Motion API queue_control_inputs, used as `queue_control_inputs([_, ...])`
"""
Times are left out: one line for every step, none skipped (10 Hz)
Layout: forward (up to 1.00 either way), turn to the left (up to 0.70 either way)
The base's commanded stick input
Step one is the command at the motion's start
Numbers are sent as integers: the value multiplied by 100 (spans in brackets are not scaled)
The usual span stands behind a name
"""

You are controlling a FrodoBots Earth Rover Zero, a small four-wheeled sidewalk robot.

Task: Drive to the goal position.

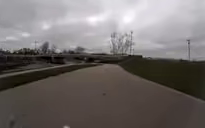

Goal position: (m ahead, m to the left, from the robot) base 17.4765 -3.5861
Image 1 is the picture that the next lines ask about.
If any concrete road bridge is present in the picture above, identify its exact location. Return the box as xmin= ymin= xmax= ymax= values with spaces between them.
xmin=4 ymin=53 xmax=131 ymax=65

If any distant row of trees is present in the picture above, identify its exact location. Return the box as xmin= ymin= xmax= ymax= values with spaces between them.
xmin=3 ymin=41 xmax=88 ymax=55

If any group of bare trees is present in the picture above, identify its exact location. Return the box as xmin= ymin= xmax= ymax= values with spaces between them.
xmin=108 ymin=31 xmax=131 ymax=56

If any grey concrete path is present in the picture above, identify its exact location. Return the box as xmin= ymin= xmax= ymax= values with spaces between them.
xmin=0 ymin=63 xmax=205 ymax=128

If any grassy bank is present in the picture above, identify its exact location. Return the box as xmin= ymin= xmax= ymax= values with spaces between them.
xmin=118 ymin=56 xmax=205 ymax=104

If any utility pole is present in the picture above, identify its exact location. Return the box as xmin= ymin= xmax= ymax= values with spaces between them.
xmin=186 ymin=38 xmax=192 ymax=62

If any dark grass strip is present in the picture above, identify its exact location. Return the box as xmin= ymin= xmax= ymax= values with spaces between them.
xmin=0 ymin=63 xmax=102 ymax=95

